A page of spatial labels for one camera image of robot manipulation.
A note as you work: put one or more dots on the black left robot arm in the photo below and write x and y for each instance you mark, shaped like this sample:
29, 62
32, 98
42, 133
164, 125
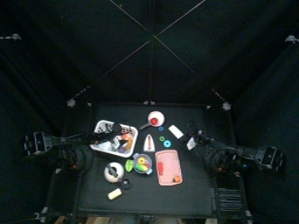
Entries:
42, 142

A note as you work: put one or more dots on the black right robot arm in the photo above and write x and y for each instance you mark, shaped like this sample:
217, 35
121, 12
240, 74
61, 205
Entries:
261, 155

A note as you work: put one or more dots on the orange toy carrot piece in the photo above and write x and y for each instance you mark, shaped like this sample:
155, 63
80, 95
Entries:
125, 136

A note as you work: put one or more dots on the orange toy carrot top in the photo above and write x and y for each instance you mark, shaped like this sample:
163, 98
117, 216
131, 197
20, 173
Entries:
176, 179

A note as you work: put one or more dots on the white rectangular block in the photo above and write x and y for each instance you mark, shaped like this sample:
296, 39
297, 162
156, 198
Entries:
175, 131

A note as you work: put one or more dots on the purple toy eggplant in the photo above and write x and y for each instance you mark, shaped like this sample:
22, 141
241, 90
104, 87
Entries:
121, 149

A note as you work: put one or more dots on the white plastic basket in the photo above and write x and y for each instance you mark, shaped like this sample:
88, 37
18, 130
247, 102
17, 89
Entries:
101, 127

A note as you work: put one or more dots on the large blue gear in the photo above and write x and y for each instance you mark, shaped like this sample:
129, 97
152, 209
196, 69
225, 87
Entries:
167, 143

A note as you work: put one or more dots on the green gear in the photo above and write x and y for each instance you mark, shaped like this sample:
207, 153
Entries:
161, 138

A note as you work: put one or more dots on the pink cutting board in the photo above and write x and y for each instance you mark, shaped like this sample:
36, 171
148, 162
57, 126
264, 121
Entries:
169, 163

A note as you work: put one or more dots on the green toy leaf vegetable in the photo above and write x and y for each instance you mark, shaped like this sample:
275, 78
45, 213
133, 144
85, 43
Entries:
128, 165

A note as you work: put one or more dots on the grey toy pot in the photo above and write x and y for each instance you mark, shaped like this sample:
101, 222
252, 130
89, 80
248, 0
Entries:
136, 163

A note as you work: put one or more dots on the red toy tomato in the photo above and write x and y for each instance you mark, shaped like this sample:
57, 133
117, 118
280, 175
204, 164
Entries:
153, 121

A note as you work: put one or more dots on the yellow toy food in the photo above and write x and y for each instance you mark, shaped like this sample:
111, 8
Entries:
141, 161

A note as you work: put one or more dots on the red toy knife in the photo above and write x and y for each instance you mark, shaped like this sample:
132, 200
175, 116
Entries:
160, 168

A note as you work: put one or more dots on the small black cup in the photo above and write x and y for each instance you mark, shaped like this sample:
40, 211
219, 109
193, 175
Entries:
125, 183

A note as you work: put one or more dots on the cream toy butter block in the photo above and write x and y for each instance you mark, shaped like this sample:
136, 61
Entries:
113, 194

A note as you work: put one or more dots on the metal frame bracket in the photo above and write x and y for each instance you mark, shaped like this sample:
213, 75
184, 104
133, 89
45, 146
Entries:
14, 37
291, 38
147, 102
71, 102
225, 105

